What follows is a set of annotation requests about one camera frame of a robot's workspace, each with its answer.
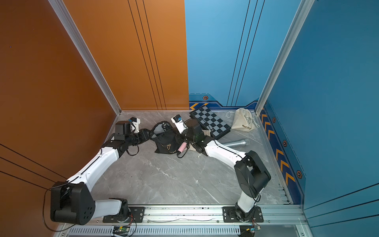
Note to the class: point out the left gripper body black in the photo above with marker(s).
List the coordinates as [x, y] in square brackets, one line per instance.
[141, 137]

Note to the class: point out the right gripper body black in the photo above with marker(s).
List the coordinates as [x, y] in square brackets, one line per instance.
[186, 134]

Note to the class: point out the pink hair dryer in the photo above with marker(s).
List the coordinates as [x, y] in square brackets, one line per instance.
[183, 149]

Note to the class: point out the beige drawstring bag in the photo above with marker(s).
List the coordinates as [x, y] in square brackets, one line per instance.
[199, 141]
[244, 120]

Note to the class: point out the black cloth bag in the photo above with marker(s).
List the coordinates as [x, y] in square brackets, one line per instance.
[167, 143]

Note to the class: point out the dark green hair dryer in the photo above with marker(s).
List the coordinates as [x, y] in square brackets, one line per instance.
[162, 128]

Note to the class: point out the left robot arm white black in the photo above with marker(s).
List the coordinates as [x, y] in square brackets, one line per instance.
[71, 201]

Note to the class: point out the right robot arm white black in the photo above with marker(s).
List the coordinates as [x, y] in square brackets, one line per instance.
[251, 173]

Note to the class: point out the black white chessboard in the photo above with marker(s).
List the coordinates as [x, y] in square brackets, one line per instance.
[210, 121]

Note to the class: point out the silver cylinder flashlight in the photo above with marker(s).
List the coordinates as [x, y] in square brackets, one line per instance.
[239, 143]

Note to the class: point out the green circuit board left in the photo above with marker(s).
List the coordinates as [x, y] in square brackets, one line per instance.
[121, 231]

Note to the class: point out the green circuit board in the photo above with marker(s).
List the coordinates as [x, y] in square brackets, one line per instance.
[121, 231]
[253, 229]

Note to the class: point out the green circuit board right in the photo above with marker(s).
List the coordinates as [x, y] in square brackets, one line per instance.
[253, 229]

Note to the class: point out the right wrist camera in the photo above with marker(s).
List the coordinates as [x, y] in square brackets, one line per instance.
[179, 123]

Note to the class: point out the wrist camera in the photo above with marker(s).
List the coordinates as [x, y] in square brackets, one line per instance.
[179, 123]
[128, 126]

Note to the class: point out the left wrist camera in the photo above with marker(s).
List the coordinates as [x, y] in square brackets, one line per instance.
[128, 126]

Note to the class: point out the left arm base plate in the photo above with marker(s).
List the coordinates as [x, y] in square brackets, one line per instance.
[133, 214]

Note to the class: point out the aluminium front rail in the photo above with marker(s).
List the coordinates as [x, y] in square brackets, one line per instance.
[220, 214]

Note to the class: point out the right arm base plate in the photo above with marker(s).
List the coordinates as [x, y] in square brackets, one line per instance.
[233, 214]

